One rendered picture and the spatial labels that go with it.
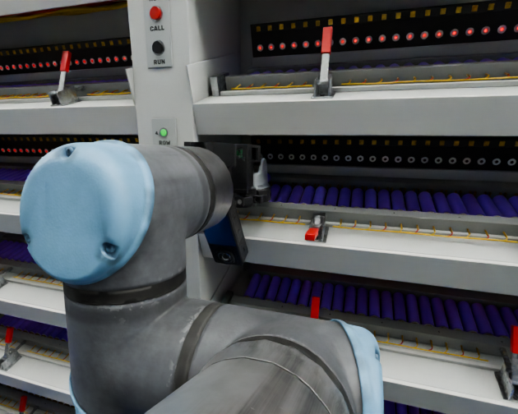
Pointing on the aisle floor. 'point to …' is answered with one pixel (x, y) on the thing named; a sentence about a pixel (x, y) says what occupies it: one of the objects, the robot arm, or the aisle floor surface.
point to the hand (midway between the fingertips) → (256, 190)
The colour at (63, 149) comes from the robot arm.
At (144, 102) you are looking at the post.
